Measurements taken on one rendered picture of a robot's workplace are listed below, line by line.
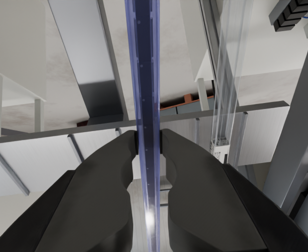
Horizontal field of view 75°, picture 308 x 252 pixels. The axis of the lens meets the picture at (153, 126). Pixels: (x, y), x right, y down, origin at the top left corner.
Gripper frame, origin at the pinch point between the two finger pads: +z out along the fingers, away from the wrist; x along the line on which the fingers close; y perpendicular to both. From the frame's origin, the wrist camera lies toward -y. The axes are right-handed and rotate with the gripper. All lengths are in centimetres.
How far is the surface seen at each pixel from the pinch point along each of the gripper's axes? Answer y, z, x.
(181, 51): 20, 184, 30
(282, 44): 4, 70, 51
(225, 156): 5.2, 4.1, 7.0
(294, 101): 6.0, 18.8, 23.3
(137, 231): 648, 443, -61
